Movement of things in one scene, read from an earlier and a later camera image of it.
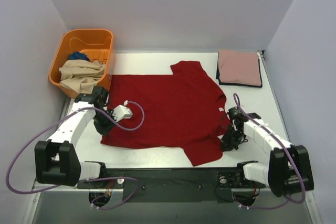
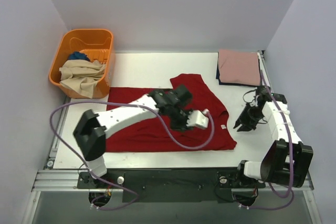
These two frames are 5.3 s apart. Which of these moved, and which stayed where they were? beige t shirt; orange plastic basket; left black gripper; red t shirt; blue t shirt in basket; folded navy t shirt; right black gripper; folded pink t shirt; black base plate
Moved: red t shirt; right black gripper; left black gripper
Stayed: blue t shirt in basket; black base plate; orange plastic basket; beige t shirt; folded navy t shirt; folded pink t shirt
